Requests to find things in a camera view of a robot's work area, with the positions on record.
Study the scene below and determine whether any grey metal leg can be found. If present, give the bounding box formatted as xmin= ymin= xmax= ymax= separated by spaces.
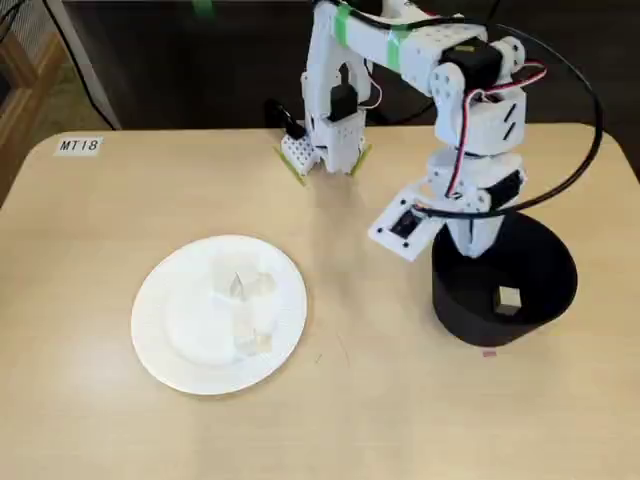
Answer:
xmin=42 ymin=0 xmax=124 ymax=132

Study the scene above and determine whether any thick black cable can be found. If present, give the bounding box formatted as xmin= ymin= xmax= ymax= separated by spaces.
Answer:
xmin=339 ymin=0 xmax=605 ymax=219

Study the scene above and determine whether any red white servo wire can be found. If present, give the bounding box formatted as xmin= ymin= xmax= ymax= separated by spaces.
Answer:
xmin=446 ymin=59 xmax=550 ymax=200
xmin=362 ymin=74 xmax=385 ymax=110

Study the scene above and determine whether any white MT18 label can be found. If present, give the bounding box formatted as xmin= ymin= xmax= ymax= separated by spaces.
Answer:
xmin=53 ymin=136 xmax=104 ymax=157

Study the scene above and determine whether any green tape band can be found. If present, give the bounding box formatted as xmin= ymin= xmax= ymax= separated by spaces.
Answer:
xmin=334 ymin=7 xmax=355 ymax=50
xmin=386 ymin=28 xmax=410 ymax=72

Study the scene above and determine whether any black table clamp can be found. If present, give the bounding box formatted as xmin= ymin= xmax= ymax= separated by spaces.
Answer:
xmin=263 ymin=98 xmax=307 ymax=141

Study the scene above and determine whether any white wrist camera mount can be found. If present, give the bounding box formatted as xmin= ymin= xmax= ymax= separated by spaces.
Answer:
xmin=368 ymin=192 xmax=447 ymax=262

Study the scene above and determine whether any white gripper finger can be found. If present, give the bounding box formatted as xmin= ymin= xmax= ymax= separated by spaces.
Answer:
xmin=446 ymin=217 xmax=474 ymax=257
xmin=472 ymin=212 xmax=504 ymax=257

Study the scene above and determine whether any white perforated base mount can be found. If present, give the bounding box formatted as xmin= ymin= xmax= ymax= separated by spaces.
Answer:
xmin=281 ymin=133 xmax=322 ymax=175

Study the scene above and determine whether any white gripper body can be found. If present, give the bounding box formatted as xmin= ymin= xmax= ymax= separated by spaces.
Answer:
xmin=423 ymin=148 xmax=527 ymax=217

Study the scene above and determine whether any white paper plate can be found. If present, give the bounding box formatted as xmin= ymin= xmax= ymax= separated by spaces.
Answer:
xmin=130 ymin=234 xmax=308 ymax=396

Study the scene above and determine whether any black plastic cup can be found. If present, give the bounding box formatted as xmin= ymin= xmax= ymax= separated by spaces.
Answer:
xmin=430 ymin=209 xmax=579 ymax=347

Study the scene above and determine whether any yellow-green base board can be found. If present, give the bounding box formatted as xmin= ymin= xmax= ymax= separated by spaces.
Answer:
xmin=272 ymin=143 xmax=374 ymax=188

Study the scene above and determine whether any wooden furniture frame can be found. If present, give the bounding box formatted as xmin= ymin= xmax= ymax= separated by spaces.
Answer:
xmin=0 ymin=29 xmax=66 ymax=201

